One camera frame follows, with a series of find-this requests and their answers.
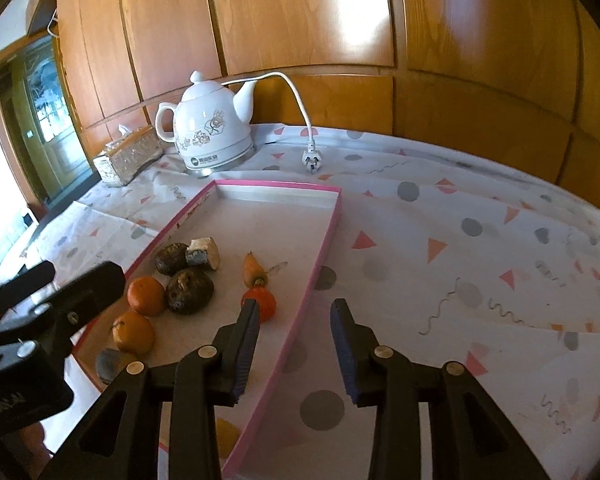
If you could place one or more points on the silver embossed tissue box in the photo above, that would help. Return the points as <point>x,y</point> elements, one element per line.
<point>130,157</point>

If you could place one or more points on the small yellow fruit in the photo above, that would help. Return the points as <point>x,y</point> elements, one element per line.
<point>226,437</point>

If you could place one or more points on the small orange carrot-shaped fruit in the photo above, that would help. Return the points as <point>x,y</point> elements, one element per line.
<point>252,270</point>

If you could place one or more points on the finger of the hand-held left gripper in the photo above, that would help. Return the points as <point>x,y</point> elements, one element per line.
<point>20,287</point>
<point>92,290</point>

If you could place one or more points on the pink-edged white tray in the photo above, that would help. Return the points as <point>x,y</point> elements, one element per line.
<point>280,220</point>

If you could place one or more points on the wooden glass-panel door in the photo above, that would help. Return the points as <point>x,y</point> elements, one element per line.
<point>45,125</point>

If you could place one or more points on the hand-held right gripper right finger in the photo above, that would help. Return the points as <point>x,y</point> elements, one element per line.
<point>342,355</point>

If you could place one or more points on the large orange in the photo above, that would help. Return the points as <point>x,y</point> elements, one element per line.
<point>146,296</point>

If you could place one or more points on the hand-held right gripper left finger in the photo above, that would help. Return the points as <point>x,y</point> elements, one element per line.
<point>247,350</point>

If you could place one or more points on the dark grey round fruit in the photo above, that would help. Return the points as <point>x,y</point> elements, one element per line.
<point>110,365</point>

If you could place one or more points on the dark brown water chestnut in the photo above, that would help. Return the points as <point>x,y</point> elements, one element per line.
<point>171,258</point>
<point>190,291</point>

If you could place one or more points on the small red-orange tangerine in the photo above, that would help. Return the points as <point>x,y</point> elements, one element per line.
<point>266,305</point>

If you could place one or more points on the short cut brown stalk piece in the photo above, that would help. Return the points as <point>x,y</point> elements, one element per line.
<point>202,255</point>

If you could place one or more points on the white floral electric kettle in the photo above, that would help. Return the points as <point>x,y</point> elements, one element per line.
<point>205,125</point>

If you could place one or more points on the white tissue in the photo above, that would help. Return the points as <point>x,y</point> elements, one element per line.
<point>125,131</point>

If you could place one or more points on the orange with stem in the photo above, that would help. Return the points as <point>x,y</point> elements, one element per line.
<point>133,331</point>

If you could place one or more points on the patterned white tablecloth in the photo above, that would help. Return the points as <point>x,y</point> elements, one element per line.
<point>430,310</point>

